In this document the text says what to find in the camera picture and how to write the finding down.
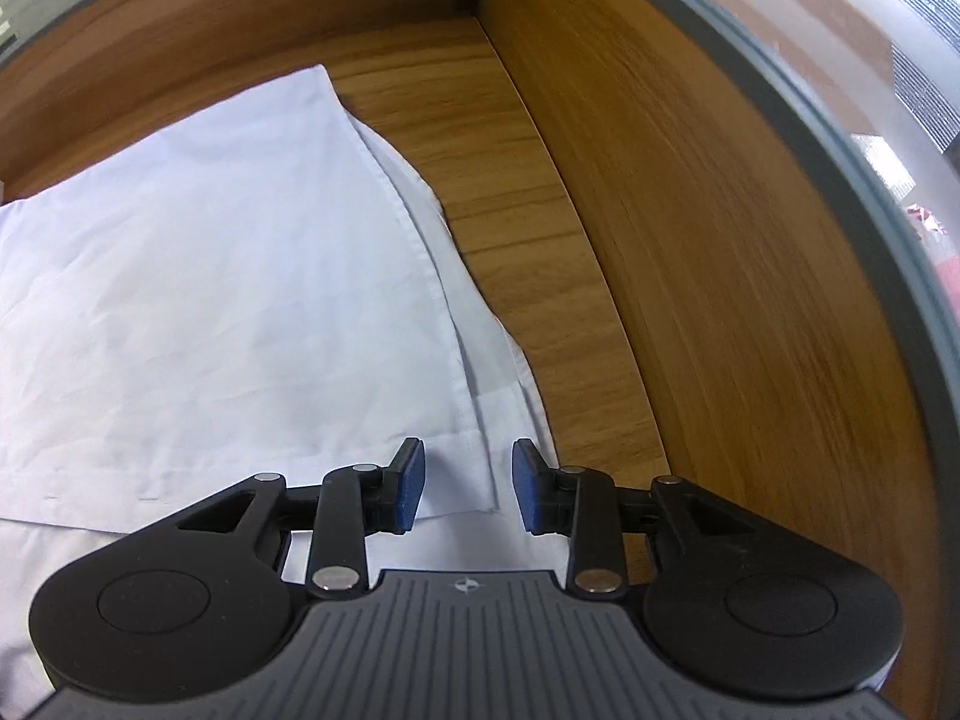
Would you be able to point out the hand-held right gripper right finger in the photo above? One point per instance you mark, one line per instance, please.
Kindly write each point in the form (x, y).
(527, 487)

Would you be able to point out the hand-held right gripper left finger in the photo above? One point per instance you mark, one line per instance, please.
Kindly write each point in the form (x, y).
(411, 487)

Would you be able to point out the white collared shirt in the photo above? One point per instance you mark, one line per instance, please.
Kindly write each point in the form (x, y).
(225, 277)

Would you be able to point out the short wood and glass partition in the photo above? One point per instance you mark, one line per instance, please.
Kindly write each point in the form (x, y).
(750, 277)

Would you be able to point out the long wood and glass partition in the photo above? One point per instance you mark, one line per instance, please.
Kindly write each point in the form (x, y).
(225, 30)

